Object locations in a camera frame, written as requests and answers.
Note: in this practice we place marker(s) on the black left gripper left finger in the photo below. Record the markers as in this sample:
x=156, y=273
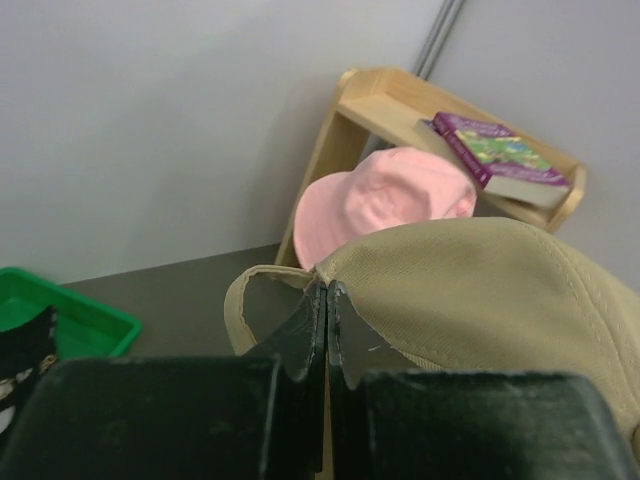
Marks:
x=255, y=416

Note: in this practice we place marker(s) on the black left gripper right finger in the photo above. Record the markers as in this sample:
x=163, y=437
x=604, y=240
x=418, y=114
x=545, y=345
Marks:
x=392, y=420

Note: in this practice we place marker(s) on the pink bucket hat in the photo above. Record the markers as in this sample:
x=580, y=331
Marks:
x=389, y=188

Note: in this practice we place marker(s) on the green plastic tray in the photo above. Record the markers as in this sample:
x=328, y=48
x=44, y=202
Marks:
x=85, y=326

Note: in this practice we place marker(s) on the black cap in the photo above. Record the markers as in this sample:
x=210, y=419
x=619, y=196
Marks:
x=27, y=353

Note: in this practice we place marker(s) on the purple treehouse book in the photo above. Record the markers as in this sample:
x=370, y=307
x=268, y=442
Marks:
x=500, y=160

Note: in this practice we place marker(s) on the wooden shelf unit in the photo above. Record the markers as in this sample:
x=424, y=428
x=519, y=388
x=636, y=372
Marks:
x=377, y=109

